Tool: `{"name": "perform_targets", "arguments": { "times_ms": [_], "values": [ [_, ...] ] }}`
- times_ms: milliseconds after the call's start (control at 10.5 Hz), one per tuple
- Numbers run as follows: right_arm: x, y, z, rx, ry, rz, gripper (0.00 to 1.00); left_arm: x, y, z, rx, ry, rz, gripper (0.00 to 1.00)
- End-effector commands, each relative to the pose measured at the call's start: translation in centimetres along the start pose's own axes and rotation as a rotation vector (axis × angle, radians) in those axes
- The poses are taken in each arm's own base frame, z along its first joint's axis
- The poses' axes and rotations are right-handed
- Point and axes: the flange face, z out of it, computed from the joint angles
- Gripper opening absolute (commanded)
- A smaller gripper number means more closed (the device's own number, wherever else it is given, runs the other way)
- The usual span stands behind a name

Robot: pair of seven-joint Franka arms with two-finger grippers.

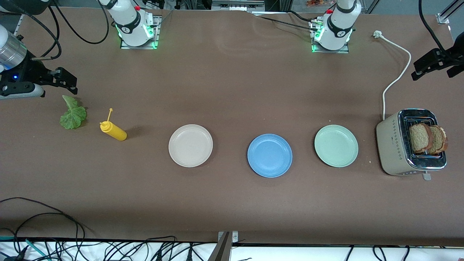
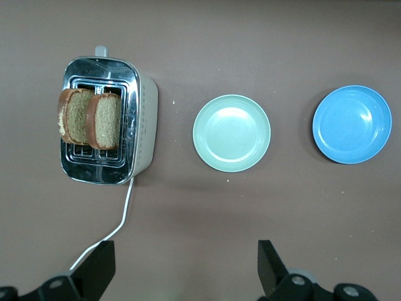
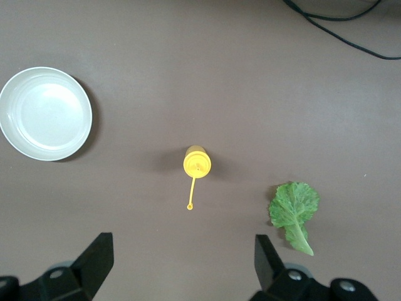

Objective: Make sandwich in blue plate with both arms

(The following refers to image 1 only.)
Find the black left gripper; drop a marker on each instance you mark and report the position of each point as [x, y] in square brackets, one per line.
[444, 58]

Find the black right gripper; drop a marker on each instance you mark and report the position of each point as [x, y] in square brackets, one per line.
[32, 70]

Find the green lettuce leaf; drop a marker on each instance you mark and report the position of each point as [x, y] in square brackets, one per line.
[74, 117]

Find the brown bread slice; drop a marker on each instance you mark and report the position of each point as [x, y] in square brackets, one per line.
[419, 138]
[440, 139]

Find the green plate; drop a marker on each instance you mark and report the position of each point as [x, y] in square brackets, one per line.
[336, 145]

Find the beige plate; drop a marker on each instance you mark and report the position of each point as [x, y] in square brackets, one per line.
[190, 145]

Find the blue plate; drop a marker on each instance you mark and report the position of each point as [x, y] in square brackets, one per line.
[270, 156]

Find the yellow mustard squeeze bottle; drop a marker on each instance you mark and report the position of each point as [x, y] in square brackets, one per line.
[116, 133]

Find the beige chrome toaster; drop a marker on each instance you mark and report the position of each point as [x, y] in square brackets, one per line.
[393, 145]

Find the colourful snack packet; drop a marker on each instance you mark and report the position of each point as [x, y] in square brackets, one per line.
[317, 3]

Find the grey metal box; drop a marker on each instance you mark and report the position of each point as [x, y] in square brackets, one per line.
[237, 5]

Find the aluminium frame profile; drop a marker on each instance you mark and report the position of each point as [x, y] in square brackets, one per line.
[443, 18]

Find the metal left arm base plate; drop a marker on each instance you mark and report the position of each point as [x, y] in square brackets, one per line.
[331, 51]

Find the metal table edge bracket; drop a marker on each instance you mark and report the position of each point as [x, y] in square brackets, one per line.
[226, 239]

